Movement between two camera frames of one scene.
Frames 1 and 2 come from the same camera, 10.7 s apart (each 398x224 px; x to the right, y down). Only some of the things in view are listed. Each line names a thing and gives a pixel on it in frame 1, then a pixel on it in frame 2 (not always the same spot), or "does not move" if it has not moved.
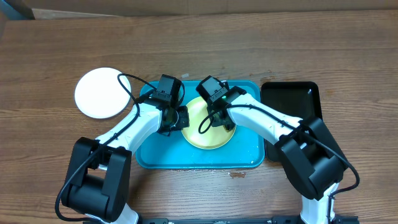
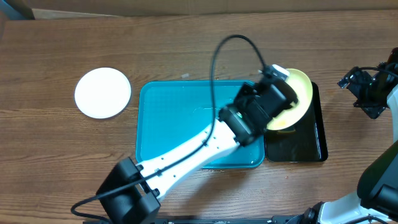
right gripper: (224, 121) to (362, 92)
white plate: (99, 94) does not move
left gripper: (185, 120) to (242, 93)
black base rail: (275, 219) does not move
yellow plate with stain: (214, 137) to (302, 88)
